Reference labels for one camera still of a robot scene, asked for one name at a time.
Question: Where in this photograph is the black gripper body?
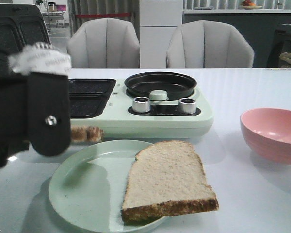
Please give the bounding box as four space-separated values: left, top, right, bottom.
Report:
0 42 71 168

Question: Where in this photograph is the bread slice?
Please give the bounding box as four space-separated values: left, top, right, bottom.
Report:
121 140 219 223
71 126 104 143

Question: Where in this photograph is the pink bowl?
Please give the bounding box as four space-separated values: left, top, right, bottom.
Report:
240 108 291 165

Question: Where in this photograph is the mint green breakfast maker base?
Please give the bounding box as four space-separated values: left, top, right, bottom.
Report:
69 79 213 138

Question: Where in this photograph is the beige chair left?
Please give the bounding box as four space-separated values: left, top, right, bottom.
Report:
67 18 140 68

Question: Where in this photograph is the beige chair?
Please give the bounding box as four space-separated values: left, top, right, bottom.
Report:
67 18 140 68
166 20 255 68

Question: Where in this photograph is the mint green plate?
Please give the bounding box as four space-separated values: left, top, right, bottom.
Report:
48 140 167 233

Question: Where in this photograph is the left silver knob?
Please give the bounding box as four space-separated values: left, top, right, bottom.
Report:
132 97 151 113

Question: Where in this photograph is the silver knob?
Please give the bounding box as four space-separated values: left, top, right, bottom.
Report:
132 97 151 113
178 98 197 115

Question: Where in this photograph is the black round frying pan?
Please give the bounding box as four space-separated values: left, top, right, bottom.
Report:
124 71 197 101

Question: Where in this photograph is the white cabinet column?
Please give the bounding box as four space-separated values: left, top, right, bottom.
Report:
139 0 183 68

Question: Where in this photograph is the right silver knob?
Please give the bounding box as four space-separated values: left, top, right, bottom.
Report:
178 98 197 115

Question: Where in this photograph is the beige chair right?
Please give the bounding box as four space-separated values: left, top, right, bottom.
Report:
166 20 255 68

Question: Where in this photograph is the fruit bowl on counter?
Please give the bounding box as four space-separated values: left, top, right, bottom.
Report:
241 0 263 10

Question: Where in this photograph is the dark counter with white top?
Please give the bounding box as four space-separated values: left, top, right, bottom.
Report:
183 9 291 68

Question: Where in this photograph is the dark appliance at right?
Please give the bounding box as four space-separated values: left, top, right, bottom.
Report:
267 23 291 68

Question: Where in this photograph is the mint green pan handle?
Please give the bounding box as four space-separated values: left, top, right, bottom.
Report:
149 90 168 101

